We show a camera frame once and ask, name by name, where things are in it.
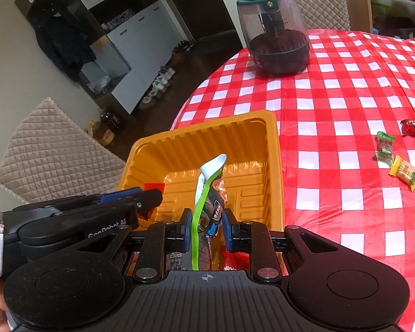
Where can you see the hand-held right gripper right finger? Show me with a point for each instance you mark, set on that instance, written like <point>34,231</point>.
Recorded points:
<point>227,231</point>

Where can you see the dark jar with teal lid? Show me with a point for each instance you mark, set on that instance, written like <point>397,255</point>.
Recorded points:
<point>276,55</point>

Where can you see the red white checked tablecloth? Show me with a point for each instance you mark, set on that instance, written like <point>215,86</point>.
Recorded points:
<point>349,117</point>

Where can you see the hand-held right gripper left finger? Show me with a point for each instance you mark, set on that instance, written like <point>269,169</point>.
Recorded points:
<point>187,230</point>

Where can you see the orange plastic tray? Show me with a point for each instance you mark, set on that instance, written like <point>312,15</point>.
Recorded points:
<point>207,138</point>

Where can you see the row of shoes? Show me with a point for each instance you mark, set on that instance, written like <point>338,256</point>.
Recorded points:
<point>162,79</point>

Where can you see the white drawer cabinet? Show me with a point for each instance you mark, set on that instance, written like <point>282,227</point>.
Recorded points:
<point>145,48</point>

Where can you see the dark door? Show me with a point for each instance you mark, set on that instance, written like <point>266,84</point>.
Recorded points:
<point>200,3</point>

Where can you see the black coat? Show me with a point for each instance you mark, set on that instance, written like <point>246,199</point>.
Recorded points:
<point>62,45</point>

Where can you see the green candy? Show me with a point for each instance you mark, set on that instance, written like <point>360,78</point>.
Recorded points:
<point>384,141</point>

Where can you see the yellow candy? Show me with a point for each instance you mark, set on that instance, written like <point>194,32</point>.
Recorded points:
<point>404,173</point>

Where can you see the silver green-edged snack packet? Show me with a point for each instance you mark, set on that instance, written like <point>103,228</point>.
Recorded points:
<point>211,193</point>

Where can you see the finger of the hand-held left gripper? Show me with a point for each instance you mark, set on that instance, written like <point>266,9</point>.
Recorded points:
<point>121,194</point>
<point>148,199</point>

